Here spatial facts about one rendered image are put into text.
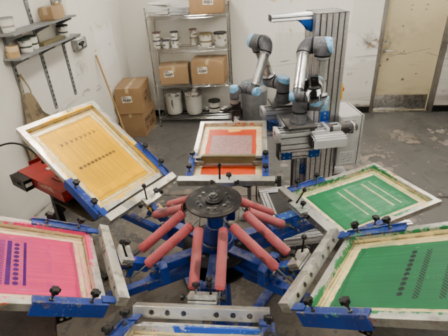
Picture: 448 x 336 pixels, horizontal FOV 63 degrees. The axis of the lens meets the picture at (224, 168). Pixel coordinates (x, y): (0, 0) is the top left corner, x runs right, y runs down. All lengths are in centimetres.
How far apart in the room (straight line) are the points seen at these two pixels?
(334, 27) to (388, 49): 367
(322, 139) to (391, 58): 390
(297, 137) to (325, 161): 52
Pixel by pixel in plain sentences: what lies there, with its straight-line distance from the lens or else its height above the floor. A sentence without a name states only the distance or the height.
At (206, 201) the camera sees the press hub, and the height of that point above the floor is 132.
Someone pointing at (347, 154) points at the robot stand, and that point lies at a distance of 337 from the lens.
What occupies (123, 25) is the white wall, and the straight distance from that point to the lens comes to 655.
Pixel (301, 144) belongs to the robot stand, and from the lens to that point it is 299.
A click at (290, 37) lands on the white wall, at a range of 622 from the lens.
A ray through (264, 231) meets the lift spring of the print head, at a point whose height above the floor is 119.
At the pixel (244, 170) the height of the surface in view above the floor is 102.
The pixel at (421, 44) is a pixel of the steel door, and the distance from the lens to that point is 676.
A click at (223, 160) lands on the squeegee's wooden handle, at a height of 109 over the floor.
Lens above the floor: 241
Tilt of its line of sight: 30 degrees down
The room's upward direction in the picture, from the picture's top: 3 degrees counter-clockwise
